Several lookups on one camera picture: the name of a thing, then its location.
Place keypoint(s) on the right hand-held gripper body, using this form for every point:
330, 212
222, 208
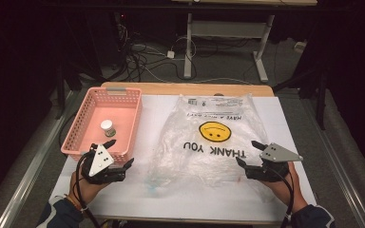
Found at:
275, 155

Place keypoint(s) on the person's left hand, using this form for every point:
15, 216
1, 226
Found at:
87, 190

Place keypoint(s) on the white power adapter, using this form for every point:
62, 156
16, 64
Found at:
170, 54

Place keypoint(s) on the clear printed plastic bag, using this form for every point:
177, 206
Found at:
209, 164

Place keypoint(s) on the metal floor rail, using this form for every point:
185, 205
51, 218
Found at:
34, 164
345, 183

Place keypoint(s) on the person's right hand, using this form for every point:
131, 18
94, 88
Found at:
285, 193

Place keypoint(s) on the pink plastic basket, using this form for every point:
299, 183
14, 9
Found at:
111, 114

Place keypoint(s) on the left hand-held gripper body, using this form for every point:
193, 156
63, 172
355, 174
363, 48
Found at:
99, 161

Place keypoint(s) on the white power strip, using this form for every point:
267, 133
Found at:
300, 46

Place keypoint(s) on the small white-capped bottle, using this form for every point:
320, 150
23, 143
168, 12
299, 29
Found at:
107, 126

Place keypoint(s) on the white table mat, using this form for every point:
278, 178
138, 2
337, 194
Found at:
183, 202

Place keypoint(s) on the wooden table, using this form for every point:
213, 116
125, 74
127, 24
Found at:
158, 88

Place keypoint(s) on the white-legged desk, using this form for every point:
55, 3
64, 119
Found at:
228, 29

